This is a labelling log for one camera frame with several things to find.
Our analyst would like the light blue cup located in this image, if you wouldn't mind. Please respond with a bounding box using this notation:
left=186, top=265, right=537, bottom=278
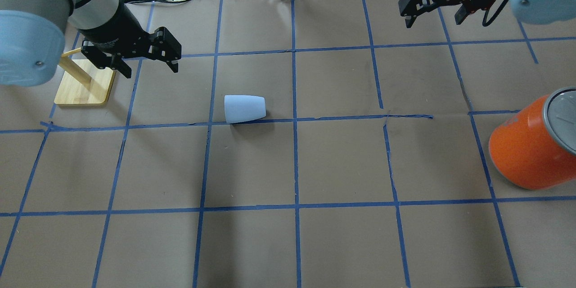
left=224, top=95, right=267, bottom=124

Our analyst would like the wooden cup tree stand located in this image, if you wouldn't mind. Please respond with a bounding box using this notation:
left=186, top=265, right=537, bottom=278
left=54, top=48, right=116, bottom=106

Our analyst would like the orange bucket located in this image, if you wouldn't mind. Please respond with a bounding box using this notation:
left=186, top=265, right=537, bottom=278
left=488, top=87, right=576, bottom=190

